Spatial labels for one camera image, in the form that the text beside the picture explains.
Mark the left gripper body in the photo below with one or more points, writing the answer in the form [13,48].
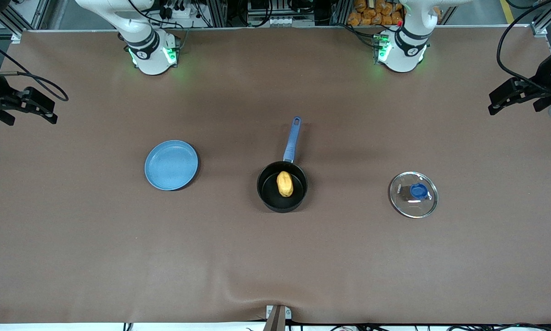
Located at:
[542,75]

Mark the glass lid with blue knob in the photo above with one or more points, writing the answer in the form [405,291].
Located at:
[413,195]

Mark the yellow potato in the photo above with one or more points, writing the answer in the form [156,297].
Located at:
[284,184]

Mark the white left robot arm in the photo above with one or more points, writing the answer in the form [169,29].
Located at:
[406,55]

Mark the blue round plate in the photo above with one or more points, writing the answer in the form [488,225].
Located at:
[171,165]

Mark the brown table mat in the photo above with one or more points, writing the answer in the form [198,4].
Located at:
[73,253]

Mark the bag of orange items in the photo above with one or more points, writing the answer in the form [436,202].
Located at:
[374,11]

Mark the white power strip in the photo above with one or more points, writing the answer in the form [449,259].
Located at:
[283,21]

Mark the aluminium frame profile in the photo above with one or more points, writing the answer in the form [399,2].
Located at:
[544,23]
[8,16]

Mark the metal table clamp bracket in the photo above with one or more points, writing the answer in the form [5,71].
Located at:
[277,315]

